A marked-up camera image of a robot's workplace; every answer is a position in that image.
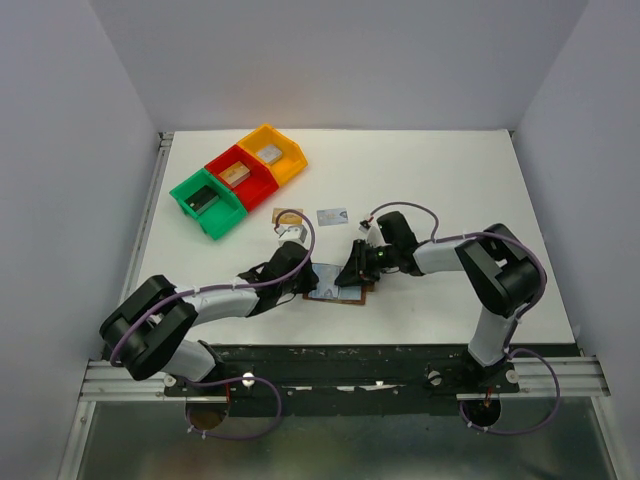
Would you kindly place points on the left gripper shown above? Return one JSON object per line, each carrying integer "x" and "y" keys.
{"x": 304, "y": 277}

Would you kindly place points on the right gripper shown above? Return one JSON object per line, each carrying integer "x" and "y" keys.
{"x": 358, "y": 263}

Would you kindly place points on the brown leather card holder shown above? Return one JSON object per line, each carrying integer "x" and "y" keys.
{"x": 348, "y": 295}

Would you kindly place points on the gold credit card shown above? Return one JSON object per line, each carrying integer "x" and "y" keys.
{"x": 286, "y": 216}

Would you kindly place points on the silver VIP credit card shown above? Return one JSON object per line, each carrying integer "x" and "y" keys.
{"x": 332, "y": 217}

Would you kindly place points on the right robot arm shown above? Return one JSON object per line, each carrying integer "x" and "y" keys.
{"x": 506, "y": 276}

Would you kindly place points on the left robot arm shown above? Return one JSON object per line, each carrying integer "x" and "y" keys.
{"x": 146, "y": 334}

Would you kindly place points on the red plastic bin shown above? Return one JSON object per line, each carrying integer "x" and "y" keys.
{"x": 254, "y": 190}

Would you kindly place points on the yellow plastic bin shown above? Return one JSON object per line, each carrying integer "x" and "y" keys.
{"x": 289, "y": 166}

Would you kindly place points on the gold metal block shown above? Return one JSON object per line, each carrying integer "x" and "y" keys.
{"x": 235, "y": 175}

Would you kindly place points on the silver metal block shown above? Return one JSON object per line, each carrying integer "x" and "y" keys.
{"x": 269, "y": 154}

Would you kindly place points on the green plastic bin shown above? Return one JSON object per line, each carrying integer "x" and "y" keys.
{"x": 220, "y": 218}

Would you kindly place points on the dark metal block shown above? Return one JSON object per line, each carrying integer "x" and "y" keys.
{"x": 202, "y": 199}

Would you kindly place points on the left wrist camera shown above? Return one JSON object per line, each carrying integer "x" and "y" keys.
{"x": 295, "y": 233}

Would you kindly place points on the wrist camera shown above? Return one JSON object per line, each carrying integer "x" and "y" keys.
{"x": 295, "y": 233}
{"x": 368, "y": 231}

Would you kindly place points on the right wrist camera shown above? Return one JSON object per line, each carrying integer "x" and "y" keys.
{"x": 368, "y": 231}

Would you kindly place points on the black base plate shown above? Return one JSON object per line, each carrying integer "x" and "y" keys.
{"x": 349, "y": 380}

